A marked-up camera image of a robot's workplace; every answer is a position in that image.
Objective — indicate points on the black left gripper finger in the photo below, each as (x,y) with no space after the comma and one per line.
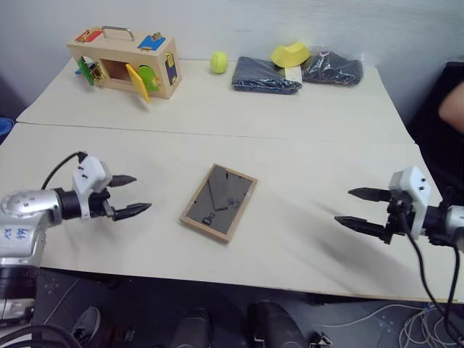
(130,211)
(123,180)

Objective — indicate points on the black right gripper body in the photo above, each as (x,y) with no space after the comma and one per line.
(398,221)

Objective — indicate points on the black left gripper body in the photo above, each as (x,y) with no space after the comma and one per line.
(98,206)

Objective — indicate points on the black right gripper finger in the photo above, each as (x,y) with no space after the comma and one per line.
(373,194)
(362,224)

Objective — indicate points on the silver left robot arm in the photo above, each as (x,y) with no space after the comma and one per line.
(25,214)

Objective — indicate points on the person's bare forearm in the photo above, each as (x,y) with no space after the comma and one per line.
(453,108)

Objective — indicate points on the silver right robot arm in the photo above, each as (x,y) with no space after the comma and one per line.
(455,221)

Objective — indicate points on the person's black clothing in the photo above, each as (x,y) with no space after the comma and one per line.
(431,145)

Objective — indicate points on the grey shoe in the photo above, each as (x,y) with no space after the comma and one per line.
(87,322)

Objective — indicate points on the wooden lock activity box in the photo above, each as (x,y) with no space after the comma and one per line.
(159,69)

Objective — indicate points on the blue round object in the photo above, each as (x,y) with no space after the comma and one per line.
(5,128)

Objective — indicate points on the black garment in plastic bag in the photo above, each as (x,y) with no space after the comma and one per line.
(333,70)

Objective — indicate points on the dark rounded shape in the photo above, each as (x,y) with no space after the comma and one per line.
(192,330)
(275,326)

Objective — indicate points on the yellow-green tennis ball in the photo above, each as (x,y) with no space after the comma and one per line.
(219,62)

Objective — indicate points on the yellow foam block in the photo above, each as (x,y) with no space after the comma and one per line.
(290,54)

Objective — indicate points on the dark blue folded cloth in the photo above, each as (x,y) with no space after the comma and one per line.
(257,78)

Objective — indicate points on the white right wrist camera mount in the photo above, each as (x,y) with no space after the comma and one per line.
(417,192)

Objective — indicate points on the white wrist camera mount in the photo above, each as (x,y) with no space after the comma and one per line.
(88,172)
(417,192)

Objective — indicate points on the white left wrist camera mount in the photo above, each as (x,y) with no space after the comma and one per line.
(88,172)

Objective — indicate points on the wooden picture frame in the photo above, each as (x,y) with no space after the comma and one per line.
(219,203)

